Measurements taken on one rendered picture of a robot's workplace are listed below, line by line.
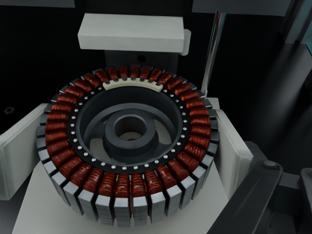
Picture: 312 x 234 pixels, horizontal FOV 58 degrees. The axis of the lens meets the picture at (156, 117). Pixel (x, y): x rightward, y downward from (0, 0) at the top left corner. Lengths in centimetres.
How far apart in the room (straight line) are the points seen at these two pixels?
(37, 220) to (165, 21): 15
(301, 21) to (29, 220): 34
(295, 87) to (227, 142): 19
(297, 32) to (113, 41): 27
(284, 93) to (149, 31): 19
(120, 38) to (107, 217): 10
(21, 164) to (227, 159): 11
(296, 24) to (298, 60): 4
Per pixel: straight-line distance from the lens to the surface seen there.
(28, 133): 17
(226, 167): 16
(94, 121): 20
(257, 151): 16
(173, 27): 17
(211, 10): 42
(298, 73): 35
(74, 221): 21
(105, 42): 17
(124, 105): 21
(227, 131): 16
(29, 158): 18
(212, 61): 24
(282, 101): 31
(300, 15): 38
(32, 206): 22
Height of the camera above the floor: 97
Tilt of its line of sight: 50 degrees down
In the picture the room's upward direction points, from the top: 3 degrees clockwise
